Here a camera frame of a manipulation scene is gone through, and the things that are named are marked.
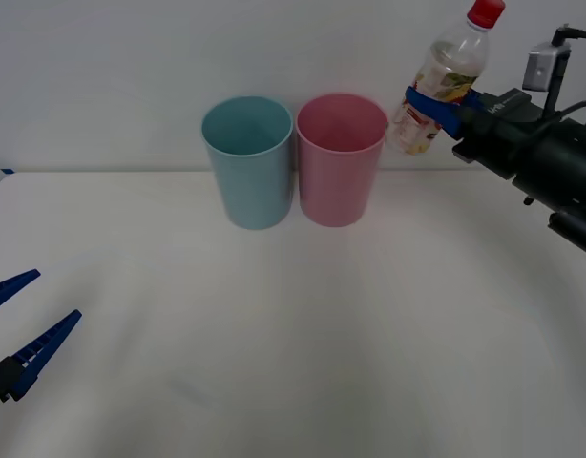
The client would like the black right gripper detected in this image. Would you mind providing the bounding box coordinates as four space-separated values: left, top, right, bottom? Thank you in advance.
402 86 546 178

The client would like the clear bottle with red cap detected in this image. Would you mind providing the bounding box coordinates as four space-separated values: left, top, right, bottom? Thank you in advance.
386 0 508 157

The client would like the pink plastic bin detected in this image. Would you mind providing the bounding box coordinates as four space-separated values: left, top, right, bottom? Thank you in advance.
295 93 388 228

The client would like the pale blue plastic bin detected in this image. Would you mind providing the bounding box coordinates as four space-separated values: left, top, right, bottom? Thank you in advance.
200 95 294 231

